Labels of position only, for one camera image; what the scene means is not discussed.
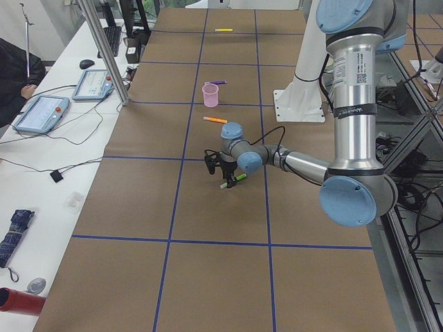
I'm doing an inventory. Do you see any green highlighter pen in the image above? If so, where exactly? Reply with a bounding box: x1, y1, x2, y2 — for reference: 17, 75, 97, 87
220, 174, 247, 189

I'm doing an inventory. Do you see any red cylinder bottle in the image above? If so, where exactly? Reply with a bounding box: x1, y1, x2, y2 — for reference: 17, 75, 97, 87
1, 288, 46, 316

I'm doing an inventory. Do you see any black keyboard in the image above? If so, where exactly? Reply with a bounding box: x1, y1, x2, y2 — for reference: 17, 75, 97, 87
103, 26, 122, 57

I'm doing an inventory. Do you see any orange highlighter pen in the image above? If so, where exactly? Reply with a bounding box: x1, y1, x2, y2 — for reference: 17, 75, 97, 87
203, 116, 228, 125

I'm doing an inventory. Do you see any far blue teach pendant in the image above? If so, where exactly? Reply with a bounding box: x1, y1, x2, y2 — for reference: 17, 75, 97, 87
72, 69, 114, 102

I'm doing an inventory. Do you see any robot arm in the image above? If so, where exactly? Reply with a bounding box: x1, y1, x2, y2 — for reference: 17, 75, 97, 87
205, 1, 409, 227

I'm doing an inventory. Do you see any near blue teach pendant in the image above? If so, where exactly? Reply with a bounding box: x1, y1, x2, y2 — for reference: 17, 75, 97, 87
12, 95, 71, 133

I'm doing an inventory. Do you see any round silver tin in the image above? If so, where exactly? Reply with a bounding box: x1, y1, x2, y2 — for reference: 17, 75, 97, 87
26, 277, 46, 295

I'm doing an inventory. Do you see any small black usb device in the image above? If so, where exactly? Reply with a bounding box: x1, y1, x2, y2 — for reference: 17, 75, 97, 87
50, 169, 64, 183

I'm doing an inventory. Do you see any purple highlighter pen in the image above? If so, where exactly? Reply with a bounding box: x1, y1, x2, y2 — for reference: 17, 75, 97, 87
204, 80, 227, 85

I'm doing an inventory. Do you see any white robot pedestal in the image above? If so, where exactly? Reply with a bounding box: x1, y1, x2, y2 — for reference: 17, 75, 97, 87
294, 1, 327, 109

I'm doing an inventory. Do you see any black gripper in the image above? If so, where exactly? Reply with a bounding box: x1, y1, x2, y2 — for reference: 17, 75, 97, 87
220, 159, 237, 189

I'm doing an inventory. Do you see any black computer mouse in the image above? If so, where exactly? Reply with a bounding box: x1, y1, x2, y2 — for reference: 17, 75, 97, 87
79, 59, 95, 70

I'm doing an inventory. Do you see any blue folded umbrella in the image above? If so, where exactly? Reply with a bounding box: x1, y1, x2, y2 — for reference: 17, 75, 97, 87
1, 210, 35, 268

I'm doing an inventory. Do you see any blue teach pendant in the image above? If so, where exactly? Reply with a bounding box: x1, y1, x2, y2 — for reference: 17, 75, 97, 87
72, 69, 114, 102
12, 95, 71, 133

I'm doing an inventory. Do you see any aluminium frame post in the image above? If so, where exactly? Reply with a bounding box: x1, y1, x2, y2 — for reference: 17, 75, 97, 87
78, 0, 129, 107

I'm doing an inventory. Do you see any person in black jacket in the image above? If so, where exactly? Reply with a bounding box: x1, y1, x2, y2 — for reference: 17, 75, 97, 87
1, 38, 46, 127

